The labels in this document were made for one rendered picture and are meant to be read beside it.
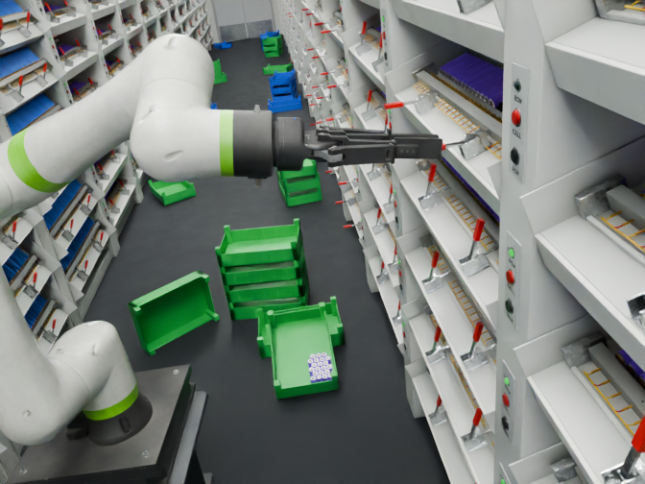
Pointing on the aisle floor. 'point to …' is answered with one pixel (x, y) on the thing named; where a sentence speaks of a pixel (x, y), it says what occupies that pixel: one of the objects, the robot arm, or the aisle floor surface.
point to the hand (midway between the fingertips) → (415, 146)
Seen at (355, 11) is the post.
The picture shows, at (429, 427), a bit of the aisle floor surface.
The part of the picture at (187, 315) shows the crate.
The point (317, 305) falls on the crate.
